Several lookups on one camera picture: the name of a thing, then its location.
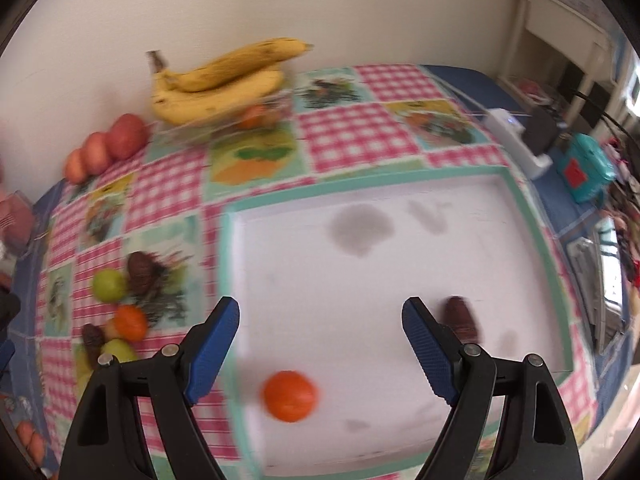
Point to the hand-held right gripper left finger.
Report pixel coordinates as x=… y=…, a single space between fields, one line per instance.
x=215 y=350

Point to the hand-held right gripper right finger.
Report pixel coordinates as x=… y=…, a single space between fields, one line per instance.
x=430 y=355

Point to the dark brown avocado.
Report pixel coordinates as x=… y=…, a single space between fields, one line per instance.
x=457 y=315
x=92 y=342
x=140 y=270

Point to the orange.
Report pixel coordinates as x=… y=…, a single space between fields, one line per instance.
x=252 y=116
x=131 y=322
x=290 y=395

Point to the checkered box with white inside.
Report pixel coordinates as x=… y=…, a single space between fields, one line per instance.
x=350 y=285

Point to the green guava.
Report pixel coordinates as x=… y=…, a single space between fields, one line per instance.
x=120 y=351
x=109 y=285

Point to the tablet with white case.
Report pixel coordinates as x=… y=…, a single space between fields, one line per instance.
x=592 y=275

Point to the clear plastic fruit container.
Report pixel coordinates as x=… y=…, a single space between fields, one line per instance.
x=200 y=132
x=15 y=215

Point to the white power strip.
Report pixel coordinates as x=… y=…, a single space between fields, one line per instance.
x=515 y=135

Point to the black charger block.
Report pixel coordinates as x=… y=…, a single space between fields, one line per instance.
x=542 y=125

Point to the yellow banana bunch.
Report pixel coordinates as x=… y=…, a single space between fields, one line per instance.
x=220 y=80

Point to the white chair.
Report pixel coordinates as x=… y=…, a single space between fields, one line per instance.
x=560 y=20

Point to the teal toy camera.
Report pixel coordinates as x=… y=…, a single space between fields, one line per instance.
x=585 y=167

